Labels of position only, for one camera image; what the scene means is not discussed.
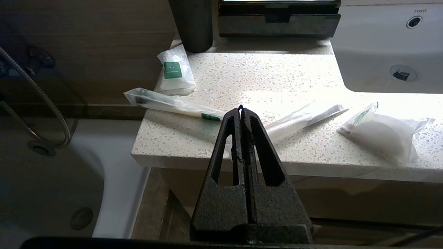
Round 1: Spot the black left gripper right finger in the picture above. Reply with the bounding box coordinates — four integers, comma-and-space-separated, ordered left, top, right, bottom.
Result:
242, 108, 314, 244

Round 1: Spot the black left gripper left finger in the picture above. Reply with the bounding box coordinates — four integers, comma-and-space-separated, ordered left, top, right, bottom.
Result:
190, 105, 250, 244

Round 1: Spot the dark brown cup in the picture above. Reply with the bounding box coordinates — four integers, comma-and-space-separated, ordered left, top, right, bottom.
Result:
169, 0, 213, 53

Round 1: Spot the black drawer box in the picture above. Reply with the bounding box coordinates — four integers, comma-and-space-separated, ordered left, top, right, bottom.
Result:
218, 0, 342, 38

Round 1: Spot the long plain white packet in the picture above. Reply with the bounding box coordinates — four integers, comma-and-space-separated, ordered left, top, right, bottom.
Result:
265, 101, 350, 142

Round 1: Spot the white bathtub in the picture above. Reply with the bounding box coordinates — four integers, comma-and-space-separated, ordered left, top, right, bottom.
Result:
0, 118, 150, 240

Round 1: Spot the packaged toothbrush with green label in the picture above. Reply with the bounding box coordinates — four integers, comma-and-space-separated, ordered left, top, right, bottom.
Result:
124, 88, 227, 122

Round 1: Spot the puffy white pouch packet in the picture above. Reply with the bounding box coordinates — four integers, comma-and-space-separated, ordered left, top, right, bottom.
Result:
337, 102, 435, 166

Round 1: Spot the square sachet with green label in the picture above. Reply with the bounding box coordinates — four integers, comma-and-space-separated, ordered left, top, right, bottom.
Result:
157, 44, 196, 96

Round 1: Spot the white ceramic sink basin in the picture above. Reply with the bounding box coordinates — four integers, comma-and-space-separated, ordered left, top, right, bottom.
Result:
331, 3, 443, 94

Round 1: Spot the chrome sink drain plug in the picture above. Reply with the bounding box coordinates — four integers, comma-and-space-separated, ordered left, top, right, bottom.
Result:
390, 65, 417, 82

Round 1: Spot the black shower mixer valve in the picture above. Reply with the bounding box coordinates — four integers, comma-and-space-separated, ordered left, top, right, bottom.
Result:
28, 47, 56, 70

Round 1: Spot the metal shower hose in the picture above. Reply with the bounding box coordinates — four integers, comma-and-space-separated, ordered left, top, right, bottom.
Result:
0, 47, 72, 148

